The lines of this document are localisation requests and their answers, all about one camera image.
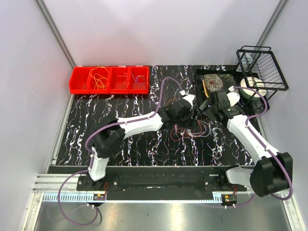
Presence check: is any yellow cable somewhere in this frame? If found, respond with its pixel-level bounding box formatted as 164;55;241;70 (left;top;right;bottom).
88;66;109;90

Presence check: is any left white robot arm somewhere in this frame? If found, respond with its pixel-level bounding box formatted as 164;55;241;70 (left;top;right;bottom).
86;94;196;191

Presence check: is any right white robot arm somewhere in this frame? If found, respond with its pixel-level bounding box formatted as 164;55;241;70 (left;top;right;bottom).
199;87;293;201

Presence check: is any floral square plate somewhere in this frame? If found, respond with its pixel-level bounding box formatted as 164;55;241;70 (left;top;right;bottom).
202;74;236;98

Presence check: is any white green bowl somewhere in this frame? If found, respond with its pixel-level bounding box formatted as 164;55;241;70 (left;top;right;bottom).
239;77;268;100

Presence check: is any glass cup in rack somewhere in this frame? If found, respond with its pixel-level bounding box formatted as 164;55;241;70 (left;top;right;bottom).
241;54;253;72

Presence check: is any red storage bin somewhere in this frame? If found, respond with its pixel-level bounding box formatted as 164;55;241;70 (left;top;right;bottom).
128;66;150;94
69;66;91;95
109;66;130;94
89;66;111;94

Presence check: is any brown cable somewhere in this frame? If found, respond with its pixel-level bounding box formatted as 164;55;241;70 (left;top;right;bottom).
190;119;210;138

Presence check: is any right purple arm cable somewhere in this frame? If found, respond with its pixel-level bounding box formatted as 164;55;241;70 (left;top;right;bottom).
199;86;293;209

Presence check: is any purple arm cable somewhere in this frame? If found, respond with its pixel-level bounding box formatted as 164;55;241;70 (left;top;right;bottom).
57;77;186;226
199;86;293;209

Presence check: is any black wire dish rack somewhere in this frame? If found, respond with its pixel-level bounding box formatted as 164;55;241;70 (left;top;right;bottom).
236;46;289;109

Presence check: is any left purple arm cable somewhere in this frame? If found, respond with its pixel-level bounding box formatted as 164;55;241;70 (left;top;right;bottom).
57;77;186;226

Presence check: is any aluminium frame rail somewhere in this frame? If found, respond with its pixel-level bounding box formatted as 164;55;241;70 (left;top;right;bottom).
32;174;80;192

